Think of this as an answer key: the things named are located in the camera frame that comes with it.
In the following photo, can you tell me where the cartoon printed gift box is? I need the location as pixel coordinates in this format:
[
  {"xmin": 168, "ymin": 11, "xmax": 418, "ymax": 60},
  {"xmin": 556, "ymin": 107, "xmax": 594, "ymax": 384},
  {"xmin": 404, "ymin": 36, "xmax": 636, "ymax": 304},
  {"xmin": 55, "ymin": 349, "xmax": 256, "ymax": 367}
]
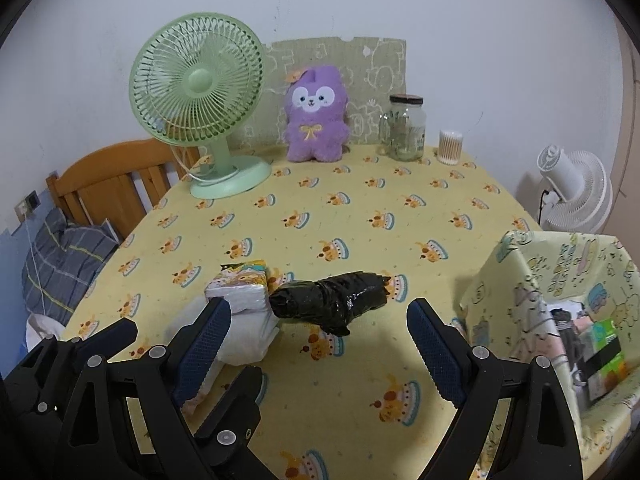
[{"xmin": 457, "ymin": 229, "xmax": 640, "ymax": 480}]

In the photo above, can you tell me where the green tissue packet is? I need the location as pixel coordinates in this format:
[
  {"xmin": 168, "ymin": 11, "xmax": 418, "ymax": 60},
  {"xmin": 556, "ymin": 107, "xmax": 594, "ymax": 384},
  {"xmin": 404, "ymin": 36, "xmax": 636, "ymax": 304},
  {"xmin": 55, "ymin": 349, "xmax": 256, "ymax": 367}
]
[{"xmin": 587, "ymin": 317, "xmax": 628, "ymax": 403}]

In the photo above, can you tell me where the wooden bed headboard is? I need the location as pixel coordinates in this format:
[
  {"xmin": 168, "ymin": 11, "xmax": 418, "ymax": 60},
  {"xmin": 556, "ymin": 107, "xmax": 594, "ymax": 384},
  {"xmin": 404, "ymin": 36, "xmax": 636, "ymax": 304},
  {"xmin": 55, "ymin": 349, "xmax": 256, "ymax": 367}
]
[{"xmin": 46, "ymin": 139, "xmax": 203, "ymax": 238}]

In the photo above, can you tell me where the purple plush toy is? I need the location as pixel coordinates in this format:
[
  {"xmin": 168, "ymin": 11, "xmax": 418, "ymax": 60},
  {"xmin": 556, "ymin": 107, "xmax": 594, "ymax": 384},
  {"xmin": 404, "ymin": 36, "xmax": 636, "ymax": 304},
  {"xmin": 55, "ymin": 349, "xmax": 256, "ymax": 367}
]
[{"xmin": 281, "ymin": 64, "xmax": 351, "ymax": 163}]

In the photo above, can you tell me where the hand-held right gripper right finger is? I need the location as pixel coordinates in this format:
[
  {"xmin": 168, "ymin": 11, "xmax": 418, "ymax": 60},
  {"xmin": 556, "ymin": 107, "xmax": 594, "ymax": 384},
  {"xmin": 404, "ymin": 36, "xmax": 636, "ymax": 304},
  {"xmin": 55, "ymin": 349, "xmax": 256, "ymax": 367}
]
[{"xmin": 406, "ymin": 298, "xmax": 585, "ymax": 480}]

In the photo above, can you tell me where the beige door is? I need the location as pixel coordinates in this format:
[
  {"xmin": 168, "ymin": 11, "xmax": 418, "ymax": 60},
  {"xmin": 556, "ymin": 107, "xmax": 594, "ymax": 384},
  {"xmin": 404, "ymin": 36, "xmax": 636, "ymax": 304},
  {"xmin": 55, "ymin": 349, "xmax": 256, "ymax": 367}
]
[{"xmin": 612, "ymin": 10, "xmax": 640, "ymax": 241}]

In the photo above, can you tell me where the white standing fan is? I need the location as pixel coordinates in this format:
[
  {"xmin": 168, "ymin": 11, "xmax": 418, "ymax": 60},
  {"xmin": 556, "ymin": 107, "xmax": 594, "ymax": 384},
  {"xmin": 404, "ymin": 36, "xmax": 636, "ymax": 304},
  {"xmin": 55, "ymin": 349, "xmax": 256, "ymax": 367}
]
[{"xmin": 536, "ymin": 144, "xmax": 614, "ymax": 235}]

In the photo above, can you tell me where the cotton swab container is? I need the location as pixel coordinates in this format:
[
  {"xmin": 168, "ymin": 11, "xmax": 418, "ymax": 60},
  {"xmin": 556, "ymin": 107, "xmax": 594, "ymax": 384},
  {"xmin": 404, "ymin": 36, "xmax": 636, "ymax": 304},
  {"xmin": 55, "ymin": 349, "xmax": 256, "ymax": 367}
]
[{"xmin": 437, "ymin": 129, "xmax": 463, "ymax": 165}]

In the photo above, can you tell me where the cartoon printed tissue pack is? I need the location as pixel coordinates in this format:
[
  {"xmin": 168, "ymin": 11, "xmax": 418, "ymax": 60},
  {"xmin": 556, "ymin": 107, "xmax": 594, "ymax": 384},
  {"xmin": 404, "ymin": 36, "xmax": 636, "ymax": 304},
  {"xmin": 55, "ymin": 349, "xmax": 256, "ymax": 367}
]
[{"xmin": 204, "ymin": 258, "xmax": 282, "ymax": 313}]

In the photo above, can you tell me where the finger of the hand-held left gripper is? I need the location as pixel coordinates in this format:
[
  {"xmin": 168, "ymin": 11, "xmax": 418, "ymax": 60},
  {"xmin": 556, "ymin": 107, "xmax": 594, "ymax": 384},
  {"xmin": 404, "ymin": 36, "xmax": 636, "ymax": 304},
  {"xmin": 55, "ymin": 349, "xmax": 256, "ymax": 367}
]
[
  {"xmin": 5, "ymin": 319, "xmax": 139, "ymax": 441},
  {"xmin": 195, "ymin": 367, "xmax": 276, "ymax": 480}
]

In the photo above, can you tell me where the green desk fan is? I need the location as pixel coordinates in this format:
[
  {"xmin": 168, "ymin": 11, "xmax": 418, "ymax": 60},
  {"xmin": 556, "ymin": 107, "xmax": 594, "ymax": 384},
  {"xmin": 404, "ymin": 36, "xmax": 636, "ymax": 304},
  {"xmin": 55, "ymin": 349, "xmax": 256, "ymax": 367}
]
[{"xmin": 128, "ymin": 12, "xmax": 273, "ymax": 200}]

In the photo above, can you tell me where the black bundle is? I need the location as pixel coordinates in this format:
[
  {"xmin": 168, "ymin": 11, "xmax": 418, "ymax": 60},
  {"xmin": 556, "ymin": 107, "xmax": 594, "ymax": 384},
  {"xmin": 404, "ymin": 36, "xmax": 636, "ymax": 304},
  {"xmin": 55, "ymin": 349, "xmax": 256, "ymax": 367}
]
[{"xmin": 268, "ymin": 269, "xmax": 391, "ymax": 338}]

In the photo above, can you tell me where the wall socket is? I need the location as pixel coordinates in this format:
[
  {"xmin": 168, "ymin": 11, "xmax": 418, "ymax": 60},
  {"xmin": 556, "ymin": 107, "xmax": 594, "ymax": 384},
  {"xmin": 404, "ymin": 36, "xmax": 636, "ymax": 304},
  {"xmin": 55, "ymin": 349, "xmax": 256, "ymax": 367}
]
[{"xmin": 14, "ymin": 191, "xmax": 42, "ymax": 221}]

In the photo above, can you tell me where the yellow printed tablecloth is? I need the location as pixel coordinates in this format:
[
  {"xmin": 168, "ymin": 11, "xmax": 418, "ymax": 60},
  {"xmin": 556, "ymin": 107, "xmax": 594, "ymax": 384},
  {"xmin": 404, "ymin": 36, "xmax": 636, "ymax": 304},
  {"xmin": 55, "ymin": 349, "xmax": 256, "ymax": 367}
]
[{"xmin": 62, "ymin": 142, "xmax": 640, "ymax": 480}]

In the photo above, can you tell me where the grey sock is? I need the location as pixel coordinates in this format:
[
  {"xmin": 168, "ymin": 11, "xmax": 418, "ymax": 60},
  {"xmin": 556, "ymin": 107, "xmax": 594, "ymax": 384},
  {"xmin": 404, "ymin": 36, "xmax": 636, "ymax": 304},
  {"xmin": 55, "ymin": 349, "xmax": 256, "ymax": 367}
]
[{"xmin": 550, "ymin": 309, "xmax": 588, "ymax": 386}]

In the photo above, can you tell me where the grey plaid pillow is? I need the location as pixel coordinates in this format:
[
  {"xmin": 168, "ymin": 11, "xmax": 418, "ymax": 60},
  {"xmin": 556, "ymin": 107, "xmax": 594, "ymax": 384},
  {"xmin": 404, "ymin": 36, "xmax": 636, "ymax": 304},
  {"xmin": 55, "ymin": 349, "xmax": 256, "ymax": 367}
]
[{"xmin": 21, "ymin": 207, "xmax": 121, "ymax": 328}]

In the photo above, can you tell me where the white soft bundle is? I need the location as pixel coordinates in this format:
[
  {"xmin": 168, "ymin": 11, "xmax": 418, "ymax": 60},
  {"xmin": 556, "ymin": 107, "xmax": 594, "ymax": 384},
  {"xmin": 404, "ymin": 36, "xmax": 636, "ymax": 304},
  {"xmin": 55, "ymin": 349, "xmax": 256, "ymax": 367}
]
[{"xmin": 180, "ymin": 305, "xmax": 280, "ymax": 413}]

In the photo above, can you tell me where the white cloth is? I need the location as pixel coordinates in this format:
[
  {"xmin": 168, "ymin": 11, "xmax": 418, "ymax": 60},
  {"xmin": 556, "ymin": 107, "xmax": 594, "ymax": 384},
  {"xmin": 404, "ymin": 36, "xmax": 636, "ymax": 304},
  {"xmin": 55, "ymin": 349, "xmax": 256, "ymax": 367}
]
[{"xmin": 25, "ymin": 312, "xmax": 68, "ymax": 356}]

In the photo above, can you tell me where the glass jar with dark lid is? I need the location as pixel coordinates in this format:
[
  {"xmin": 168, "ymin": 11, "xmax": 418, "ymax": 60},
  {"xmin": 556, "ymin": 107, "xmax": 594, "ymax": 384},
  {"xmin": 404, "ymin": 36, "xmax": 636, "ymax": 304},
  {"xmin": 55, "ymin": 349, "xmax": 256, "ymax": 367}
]
[{"xmin": 378, "ymin": 94, "xmax": 427, "ymax": 162}]

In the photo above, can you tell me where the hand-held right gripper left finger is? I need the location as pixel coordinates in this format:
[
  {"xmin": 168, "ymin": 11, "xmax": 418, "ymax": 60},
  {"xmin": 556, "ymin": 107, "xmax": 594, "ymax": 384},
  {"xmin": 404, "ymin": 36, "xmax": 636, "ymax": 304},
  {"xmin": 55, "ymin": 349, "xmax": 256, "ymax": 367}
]
[{"xmin": 59, "ymin": 297, "xmax": 233, "ymax": 480}]

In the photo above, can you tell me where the white charging cable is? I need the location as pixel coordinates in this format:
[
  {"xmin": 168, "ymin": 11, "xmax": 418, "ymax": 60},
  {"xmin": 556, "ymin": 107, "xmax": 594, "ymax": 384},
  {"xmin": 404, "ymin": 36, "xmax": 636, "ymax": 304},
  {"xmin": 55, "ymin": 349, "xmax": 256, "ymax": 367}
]
[{"xmin": 22, "ymin": 217, "xmax": 57, "ymax": 322}]

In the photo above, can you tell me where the green patterned board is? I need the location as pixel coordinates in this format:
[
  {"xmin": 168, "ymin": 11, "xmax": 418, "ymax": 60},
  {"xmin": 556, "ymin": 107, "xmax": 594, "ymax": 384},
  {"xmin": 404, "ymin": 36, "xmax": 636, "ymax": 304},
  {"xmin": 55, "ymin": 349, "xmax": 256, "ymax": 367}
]
[{"xmin": 231, "ymin": 36, "xmax": 408, "ymax": 150}]

